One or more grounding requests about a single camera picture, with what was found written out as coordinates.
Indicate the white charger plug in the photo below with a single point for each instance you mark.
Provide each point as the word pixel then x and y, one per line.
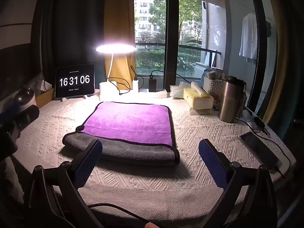
pixel 135 85

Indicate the black power adapter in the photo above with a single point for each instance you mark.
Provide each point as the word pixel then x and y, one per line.
pixel 152 85

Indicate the yellow curtain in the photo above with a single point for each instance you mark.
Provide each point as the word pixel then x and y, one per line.
pixel 117 16

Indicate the black balcony railing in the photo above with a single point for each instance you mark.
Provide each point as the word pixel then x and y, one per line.
pixel 190 48

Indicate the clear plastic tissue pack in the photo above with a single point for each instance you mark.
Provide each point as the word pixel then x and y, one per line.
pixel 177 91

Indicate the black smartphone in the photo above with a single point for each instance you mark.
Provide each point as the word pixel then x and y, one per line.
pixel 257 149

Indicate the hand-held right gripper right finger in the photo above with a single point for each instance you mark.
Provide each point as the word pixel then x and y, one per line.
pixel 212 163

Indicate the yellow tissue box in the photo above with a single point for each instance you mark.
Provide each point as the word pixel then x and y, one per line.
pixel 198 99

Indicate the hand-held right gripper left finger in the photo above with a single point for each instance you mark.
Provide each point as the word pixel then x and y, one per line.
pixel 88 162

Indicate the black window frame post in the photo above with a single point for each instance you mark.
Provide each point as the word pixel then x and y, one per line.
pixel 172 28

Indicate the white textured tablecloth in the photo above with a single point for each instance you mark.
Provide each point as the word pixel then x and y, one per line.
pixel 194 135

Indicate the purple and grey towel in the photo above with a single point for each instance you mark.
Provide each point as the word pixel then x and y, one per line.
pixel 129 123

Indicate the brown cardboard box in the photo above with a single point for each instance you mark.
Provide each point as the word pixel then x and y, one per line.
pixel 44 98

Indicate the white woven basket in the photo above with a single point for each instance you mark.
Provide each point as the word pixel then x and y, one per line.
pixel 212 85

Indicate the dark curtain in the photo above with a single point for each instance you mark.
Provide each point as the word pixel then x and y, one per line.
pixel 68 23

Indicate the small white box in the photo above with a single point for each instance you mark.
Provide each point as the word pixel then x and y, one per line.
pixel 47 85

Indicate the black tablet with clock display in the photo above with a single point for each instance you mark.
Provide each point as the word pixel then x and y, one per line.
pixel 74 80

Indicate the stainless steel tumbler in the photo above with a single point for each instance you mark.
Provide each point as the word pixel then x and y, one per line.
pixel 230 99

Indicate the person's right hand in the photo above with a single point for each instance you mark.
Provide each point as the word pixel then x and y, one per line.
pixel 149 225

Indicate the white flat box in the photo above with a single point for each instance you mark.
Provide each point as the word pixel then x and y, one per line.
pixel 160 94

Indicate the white hanging shirt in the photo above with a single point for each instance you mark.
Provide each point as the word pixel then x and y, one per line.
pixel 248 38

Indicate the grey tablet stand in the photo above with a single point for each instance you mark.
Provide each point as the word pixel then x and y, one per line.
pixel 63 98

